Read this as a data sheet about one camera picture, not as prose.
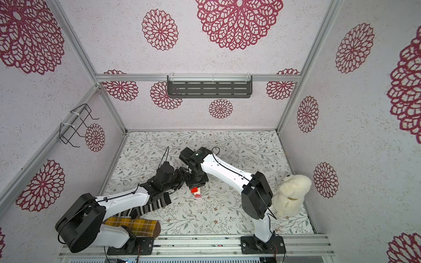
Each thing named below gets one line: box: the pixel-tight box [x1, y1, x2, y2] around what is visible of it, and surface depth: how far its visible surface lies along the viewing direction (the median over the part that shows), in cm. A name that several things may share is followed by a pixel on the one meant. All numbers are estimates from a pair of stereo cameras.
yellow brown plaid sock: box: [102, 216, 162, 238], surface depth 81 cm
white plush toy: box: [271, 174, 312, 217], surface depth 75 cm
